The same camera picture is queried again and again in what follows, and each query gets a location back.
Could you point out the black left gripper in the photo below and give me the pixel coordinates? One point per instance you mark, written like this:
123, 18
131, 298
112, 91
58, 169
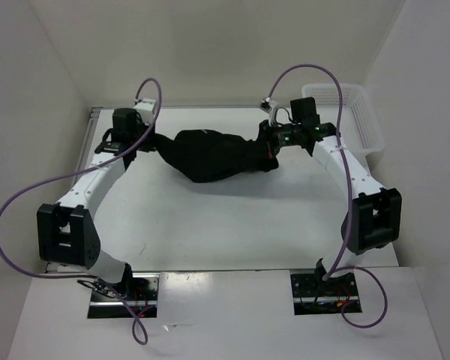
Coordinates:
151, 145

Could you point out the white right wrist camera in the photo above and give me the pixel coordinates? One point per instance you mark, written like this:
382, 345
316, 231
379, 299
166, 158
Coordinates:
270, 107

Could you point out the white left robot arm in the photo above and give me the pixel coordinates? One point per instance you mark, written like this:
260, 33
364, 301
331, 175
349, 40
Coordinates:
66, 229

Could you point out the black shorts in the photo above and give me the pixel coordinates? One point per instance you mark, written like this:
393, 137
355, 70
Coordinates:
205, 156

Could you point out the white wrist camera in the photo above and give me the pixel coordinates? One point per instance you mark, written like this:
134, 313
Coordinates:
270, 107
146, 108

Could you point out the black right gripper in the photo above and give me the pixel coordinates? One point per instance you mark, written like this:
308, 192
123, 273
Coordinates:
266, 140

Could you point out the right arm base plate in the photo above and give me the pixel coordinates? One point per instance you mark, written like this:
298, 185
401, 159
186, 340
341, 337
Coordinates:
312, 297

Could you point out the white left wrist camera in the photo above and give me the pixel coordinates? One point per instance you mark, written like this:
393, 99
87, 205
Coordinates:
146, 108

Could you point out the white perforated plastic basket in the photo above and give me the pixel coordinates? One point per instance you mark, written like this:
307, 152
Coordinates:
359, 127

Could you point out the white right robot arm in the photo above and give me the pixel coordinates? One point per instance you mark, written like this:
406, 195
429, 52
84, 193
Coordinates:
373, 214

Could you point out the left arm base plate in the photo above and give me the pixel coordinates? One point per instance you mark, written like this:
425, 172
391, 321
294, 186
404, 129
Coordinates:
143, 300

